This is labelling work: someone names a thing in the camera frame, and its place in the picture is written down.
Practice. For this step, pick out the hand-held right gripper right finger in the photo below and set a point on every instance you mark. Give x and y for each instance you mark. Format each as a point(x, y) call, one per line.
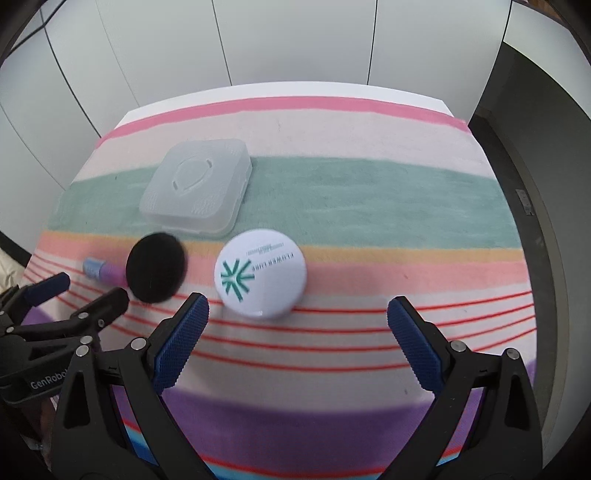
point(415, 341)

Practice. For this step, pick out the small purple bottle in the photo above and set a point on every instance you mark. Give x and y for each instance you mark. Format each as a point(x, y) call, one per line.
point(99, 267)

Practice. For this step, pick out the striped colourful cloth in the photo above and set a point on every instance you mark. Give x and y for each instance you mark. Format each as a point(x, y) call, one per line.
point(369, 194)

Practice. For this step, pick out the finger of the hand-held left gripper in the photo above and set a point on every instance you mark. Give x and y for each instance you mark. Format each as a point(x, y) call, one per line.
point(46, 286)
point(108, 302)

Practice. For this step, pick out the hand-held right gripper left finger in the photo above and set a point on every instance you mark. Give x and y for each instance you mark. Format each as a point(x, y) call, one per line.
point(182, 341)

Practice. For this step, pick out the white round compact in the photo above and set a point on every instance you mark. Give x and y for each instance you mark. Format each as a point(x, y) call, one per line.
point(263, 277)

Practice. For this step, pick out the clear plastic square box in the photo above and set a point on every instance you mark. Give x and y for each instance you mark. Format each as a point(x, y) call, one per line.
point(198, 184)

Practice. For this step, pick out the small metal plate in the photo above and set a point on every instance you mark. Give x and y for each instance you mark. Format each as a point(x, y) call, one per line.
point(526, 203)

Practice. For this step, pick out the black round powder puff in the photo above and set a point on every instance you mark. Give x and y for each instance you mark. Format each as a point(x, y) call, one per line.
point(154, 270)

